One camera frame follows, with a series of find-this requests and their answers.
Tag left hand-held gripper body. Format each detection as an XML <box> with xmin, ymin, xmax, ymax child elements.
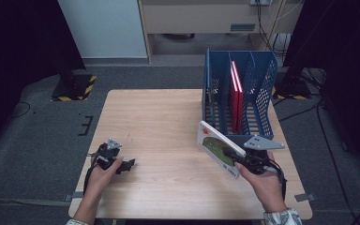
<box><xmin>88</xmin><ymin>138</ymin><xmax>123</xmax><ymax>172</ymax></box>

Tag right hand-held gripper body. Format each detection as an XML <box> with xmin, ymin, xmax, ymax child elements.
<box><xmin>238</xmin><ymin>134</ymin><xmax>286</xmax><ymax>176</ymax></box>

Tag white book with green leaf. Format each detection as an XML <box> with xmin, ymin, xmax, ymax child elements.
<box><xmin>196</xmin><ymin>120</ymin><xmax>248</xmax><ymax>181</ymax></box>

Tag blue plastic file rack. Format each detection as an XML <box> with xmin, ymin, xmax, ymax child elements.
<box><xmin>202</xmin><ymin>47</ymin><xmax>279</xmax><ymax>149</ymax></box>

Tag red picture book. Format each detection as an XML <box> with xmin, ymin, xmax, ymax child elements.
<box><xmin>232</xmin><ymin>60</ymin><xmax>246</xmax><ymax>136</ymax></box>
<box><xmin>229</xmin><ymin>60</ymin><xmax>240</xmax><ymax>134</ymax></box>

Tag dark blue picture book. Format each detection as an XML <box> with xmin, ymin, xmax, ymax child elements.
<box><xmin>205</xmin><ymin>48</ymin><xmax>216</xmax><ymax>127</ymax></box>

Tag person's left hand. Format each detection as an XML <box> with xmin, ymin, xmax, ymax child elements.
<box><xmin>82</xmin><ymin>156</ymin><xmax>125</xmax><ymax>202</ymax></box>

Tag person's right hand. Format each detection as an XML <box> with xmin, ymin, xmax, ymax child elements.
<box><xmin>233</xmin><ymin>151</ymin><xmax>288</xmax><ymax>214</ymax></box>

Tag grey tape piece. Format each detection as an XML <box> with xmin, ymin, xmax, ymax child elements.
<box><xmin>294</xmin><ymin>192</ymin><xmax>317</xmax><ymax>203</ymax></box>
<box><xmin>64</xmin><ymin>191</ymin><xmax>84</xmax><ymax>203</ymax></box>

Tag striped black stand base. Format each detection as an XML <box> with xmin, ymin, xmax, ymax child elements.
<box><xmin>271</xmin><ymin>67</ymin><xmax>313</xmax><ymax>101</ymax></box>
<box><xmin>50</xmin><ymin>72</ymin><xmax>98</xmax><ymax>102</ymax></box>

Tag white panel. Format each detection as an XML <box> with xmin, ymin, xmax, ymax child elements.
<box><xmin>57</xmin><ymin>0</ymin><xmax>148</xmax><ymax>59</ymax></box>

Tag dark curtain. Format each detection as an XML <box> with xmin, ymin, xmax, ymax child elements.
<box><xmin>282</xmin><ymin>0</ymin><xmax>360</xmax><ymax>176</ymax></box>
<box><xmin>0</xmin><ymin>0</ymin><xmax>87</xmax><ymax>158</ymax></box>

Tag beige cabinet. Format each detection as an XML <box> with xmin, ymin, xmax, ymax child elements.
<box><xmin>137</xmin><ymin>0</ymin><xmax>304</xmax><ymax>65</ymax></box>

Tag left hand-held gripper black cable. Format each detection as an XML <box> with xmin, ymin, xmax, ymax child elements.
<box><xmin>82</xmin><ymin>161</ymin><xmax>98</xmax><ymax>197</ymax></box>

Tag hand-held gripper black cable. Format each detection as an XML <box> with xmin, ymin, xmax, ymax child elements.
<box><xmin>267</xmin><ymin>158</ymin><xmax>289</xmax><ymax>202</ymax></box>
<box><xmin>82</xmin><ymin>161</ymin><xmax>98</xmax><ymax>197</ymax></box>

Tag right hand-held gripper black cable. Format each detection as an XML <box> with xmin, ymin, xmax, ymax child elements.
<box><xmin>267</xmin><ymin>158</ymin><xmax>289</xmax><ymax>202</ymax></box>

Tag long black floor cable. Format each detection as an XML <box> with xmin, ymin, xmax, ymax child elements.
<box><xmin>277</xmin><ymin>99</ymin><xmax>360</xmax><ymax>225</ymax></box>

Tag thin black floor cable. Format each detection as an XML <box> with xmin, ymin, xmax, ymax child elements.
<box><xmin>7</xmin><ymin>101</ymin><xmax>32</xmax><ymax>121</ymax></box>

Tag hanging black cables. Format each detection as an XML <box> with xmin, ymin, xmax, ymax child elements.
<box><xmin>255</xmin><ymin>0</ymin><xmax>292</xmax><ymax>58</ymax></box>

